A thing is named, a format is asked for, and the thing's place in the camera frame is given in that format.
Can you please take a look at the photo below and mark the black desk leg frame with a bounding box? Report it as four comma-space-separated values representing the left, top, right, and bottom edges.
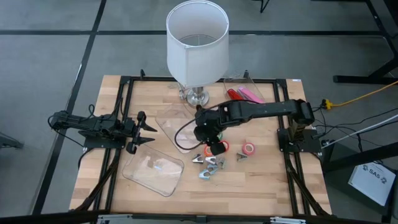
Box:
333, 0, 398, 85

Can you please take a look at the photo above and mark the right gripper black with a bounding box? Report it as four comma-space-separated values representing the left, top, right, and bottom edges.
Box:
193, 105, 227, 156

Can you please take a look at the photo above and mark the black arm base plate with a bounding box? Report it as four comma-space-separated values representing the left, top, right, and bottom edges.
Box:
83, 136, 127, 149
276, 128, 323, 153

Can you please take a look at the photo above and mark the black equipment stand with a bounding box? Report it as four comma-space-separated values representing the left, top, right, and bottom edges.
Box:
320, 141, 398, 224

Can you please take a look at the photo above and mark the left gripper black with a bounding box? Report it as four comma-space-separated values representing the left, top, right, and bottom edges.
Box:
119, 111, 158, 156

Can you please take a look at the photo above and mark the red stapler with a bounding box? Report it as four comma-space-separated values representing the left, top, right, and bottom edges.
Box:
226, 88, 245, 102

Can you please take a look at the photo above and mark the silver metal bracket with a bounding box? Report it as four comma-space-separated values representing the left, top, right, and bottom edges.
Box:
96, 213, 134, 224
269, 216, 307, 224

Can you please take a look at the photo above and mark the pink stapler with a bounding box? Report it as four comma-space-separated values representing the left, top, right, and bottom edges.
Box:
237, 86, 266, 105

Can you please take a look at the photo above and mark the black tripod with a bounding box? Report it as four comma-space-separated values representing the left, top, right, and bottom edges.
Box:
251, 0, 271, 14

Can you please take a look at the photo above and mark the white shade chrome table lamp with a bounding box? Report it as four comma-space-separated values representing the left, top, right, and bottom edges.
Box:
165, 0, 230, 108

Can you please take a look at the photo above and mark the yellow extension cord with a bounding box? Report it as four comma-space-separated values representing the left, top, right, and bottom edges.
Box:
322, 80, 398, 110

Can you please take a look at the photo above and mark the dark grey furniture foot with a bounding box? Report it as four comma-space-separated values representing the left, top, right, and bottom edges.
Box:
0, 132, 25, 149

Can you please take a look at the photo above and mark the black aluminium rig frame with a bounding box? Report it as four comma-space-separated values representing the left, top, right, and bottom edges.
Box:
74, 68, 332, 224

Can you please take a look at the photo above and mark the clear plastic tray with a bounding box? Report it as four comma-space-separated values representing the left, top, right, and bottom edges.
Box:
223, 76, 271, 105
122, 144, 185, 198
154, 104, 206, 154

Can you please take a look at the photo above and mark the white SA5 paper sign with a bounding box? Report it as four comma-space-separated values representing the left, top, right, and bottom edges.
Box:
347, 161, 396, 207

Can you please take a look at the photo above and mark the pink tape roll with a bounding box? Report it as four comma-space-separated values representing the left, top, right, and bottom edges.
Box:
241, 142, 256, 156

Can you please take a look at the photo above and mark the white cable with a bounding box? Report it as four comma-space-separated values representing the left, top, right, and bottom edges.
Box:
322, 113, 398, 147

